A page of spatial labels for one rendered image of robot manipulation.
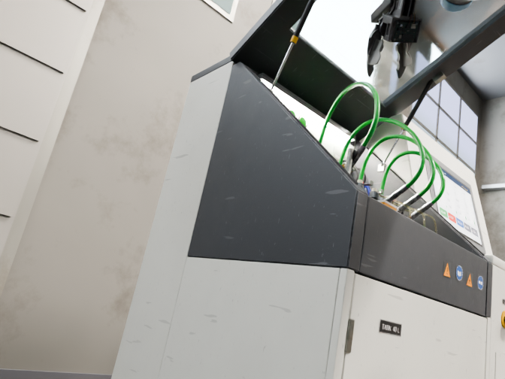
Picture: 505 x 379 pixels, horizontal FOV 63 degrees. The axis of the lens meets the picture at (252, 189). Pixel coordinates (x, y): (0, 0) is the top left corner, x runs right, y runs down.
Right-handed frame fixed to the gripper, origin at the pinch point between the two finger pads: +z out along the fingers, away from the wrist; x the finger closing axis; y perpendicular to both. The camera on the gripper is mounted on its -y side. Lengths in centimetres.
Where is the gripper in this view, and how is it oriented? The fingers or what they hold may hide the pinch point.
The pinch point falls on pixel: (384, 72)
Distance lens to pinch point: 115.6
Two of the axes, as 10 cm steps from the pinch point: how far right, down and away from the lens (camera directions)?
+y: 0.8, 4.8, -8.7
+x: 10.0, 0.0, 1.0
